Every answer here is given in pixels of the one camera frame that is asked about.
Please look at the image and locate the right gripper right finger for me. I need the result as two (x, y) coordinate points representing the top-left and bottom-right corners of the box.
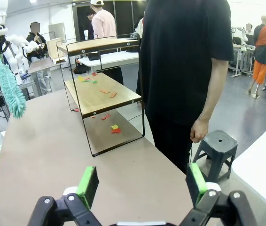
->
(180, 162), (258, 226)

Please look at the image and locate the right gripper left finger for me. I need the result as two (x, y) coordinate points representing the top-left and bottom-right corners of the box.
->
(27, 166), (101, 226)

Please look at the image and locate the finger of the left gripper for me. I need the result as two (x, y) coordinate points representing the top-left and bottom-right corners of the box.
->
(0, 41), (9, 56)

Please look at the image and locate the teal microfibre duster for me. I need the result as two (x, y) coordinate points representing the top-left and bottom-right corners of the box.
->
(0, 53), (27, 119)

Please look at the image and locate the person's left forearm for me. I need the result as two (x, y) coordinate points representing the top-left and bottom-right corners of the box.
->
(195, 87), (221, 123)

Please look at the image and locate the person's left hand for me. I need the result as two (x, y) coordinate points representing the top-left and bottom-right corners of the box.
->
(190, 117), (210, 144)

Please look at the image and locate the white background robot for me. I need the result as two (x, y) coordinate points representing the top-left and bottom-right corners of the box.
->
(5, 34), (47, 83)

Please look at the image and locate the person in black jacket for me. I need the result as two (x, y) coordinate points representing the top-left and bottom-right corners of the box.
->
(26, 22), (48, 95)

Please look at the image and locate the dark grey plastic stool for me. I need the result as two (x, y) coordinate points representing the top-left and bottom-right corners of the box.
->
(192, 130), (239, 183)

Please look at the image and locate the large white table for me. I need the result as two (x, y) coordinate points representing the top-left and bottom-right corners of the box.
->
(231, 113), (266, 214)

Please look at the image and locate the black bag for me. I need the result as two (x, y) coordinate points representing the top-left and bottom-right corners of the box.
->
(73, 64), (89, 74)

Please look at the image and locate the dark haired person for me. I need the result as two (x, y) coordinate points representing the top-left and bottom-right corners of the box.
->
(86, 8), (96, 40)

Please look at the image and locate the black box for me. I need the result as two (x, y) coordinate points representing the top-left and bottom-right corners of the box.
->
(87, 52), (101, 61)

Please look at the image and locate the person in pink shirt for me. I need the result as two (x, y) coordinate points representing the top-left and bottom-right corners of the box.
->
(89, 0), (117, 40)

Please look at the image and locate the white desk with legs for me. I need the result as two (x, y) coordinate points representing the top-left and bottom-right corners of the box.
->
(76, 51), (140, 73)

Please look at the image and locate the person in black shirt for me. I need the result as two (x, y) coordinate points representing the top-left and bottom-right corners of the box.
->
(135, 0), (235, 176)

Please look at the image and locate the grey height adjustable desk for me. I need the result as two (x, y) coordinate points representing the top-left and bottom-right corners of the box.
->
(228, 44), (256, 78)

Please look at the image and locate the black frame wooden shelf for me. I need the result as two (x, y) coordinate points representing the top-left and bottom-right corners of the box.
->
(55, 33), (146, 158)

